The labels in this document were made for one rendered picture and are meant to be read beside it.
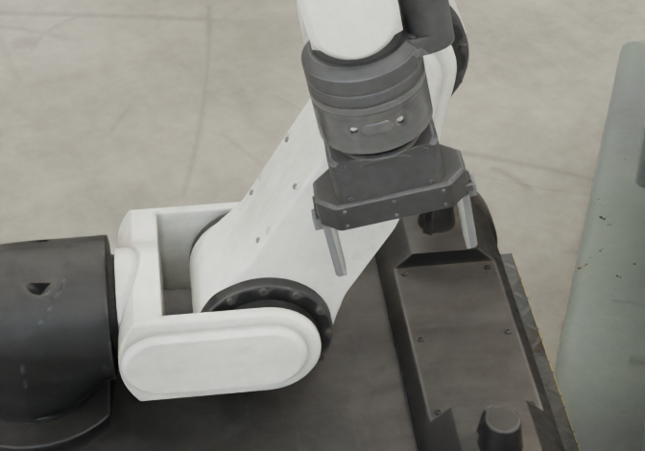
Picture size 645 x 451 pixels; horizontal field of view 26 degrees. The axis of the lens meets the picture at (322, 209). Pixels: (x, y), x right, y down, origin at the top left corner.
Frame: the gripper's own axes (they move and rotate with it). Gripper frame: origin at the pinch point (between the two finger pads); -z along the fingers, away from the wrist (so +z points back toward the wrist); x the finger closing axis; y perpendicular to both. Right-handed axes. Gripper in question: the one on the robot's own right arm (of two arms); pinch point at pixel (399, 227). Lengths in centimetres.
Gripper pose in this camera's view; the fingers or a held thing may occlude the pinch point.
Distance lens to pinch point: 113.0
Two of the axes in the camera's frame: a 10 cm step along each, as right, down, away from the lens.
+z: -2.0, -7.6, -6.2
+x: 9.8, -2.2, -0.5
